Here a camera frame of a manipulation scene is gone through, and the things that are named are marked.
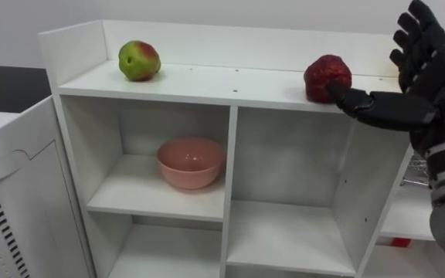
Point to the white side shelf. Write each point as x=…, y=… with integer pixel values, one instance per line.
x=410, y=216

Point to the white shelf unit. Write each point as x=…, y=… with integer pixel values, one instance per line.
x=222, y=154

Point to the green red apple soft toy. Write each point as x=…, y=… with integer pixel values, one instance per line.
x=139, y=60

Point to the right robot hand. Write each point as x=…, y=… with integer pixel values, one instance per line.
x=423, y=89

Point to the red strawberry soft toy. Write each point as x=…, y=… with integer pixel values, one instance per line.
x=325, y=75

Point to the pink bowl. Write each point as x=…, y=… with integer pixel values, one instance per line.
x=190, y=162

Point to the white perforated appliance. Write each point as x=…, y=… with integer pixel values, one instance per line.
x=18, y=193

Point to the small red object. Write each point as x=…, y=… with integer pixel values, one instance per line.
x=400, y=242

